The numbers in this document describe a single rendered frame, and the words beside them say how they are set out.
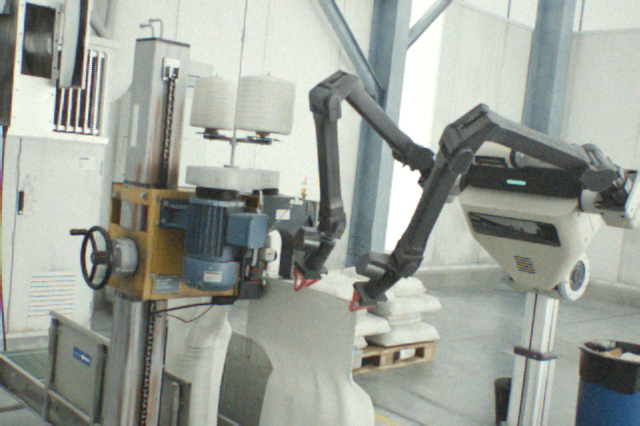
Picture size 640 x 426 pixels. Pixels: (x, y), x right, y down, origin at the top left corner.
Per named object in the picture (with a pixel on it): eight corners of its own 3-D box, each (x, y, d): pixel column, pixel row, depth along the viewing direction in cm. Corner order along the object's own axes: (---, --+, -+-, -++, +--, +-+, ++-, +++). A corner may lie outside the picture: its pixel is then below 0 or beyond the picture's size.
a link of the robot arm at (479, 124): (483, 117, 162) (469, 91, 169) (448, 162, 169) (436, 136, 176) (623, 173, 182) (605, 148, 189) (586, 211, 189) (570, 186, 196)
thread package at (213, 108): (244, 133, 232) (249, 79, 231) (205, 128, 222) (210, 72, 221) (216, 131, 243) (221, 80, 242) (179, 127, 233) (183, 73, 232)
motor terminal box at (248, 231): (266, 255, 205) (270, 214, 204) (248, 258, 196) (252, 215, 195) (239, 251, 208) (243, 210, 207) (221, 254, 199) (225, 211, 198)
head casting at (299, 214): (309, 279, 250) (318, 191, 247) (251, 282, 233) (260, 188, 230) (254, 264, 271) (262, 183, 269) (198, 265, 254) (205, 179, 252)
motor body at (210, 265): (246, 292, 206) (255, 203, 204) (200, 294, 196) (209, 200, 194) (215, 281, 217) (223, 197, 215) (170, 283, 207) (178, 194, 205)
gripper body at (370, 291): (350, 285, 204) (366, 270, 200) (374, 284, 211) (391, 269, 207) (360, 305, 201) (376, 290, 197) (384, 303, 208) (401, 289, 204)
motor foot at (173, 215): (212, 233, 210) (215, 202, 209) (176, 233, 202) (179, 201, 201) (194, 228, 217) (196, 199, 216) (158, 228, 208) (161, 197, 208)
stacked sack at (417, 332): (442, 344, 584) (444, 325, 583) (385, 353, 539) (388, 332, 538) (401, 331, 615) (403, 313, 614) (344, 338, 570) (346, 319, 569)
